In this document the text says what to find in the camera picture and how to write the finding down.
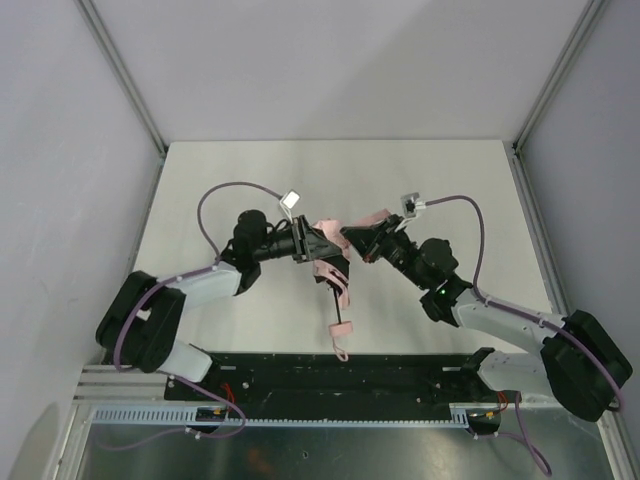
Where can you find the grey slotted cable duct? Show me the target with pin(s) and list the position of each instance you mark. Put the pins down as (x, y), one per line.
(210, 416)

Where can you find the left corner aluminium post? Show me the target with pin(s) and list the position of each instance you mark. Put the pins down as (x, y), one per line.
(103, 39)

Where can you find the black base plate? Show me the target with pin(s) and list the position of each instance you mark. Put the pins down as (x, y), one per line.
(371, 387)

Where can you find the right corner aluminium post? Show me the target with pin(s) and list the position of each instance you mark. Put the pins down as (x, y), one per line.
(569, 54)

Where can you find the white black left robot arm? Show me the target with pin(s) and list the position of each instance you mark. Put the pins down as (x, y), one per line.
(141, 325)

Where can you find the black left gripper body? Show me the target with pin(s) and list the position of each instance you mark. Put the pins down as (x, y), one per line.
(302, 239)

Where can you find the corner aluminium post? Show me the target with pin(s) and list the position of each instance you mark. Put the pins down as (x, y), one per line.
(103, 39)
(569, 54)

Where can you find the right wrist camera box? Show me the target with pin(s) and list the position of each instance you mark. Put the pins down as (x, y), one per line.
(412, 206)

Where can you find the aluminium frame rail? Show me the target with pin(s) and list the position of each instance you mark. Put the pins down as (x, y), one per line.
(538, 233)

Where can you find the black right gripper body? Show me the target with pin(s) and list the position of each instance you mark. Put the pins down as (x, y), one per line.
(385, 238)

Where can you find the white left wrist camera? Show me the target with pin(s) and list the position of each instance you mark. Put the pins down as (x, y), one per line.
(287, 202)

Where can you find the pink folding umbrella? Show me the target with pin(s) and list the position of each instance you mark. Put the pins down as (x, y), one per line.
(334, 272)

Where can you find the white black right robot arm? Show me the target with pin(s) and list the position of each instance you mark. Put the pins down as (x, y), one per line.
(570, 359)

